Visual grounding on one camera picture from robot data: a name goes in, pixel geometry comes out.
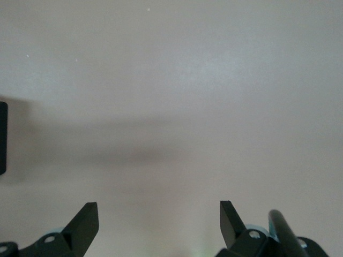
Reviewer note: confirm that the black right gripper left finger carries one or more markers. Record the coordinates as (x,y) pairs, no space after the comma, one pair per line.
(72,238)

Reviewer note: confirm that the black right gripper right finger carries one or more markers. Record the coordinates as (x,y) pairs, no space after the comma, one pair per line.
(235,235)

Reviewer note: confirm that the black plastic box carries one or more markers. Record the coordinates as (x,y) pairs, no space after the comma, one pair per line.
(3,139)

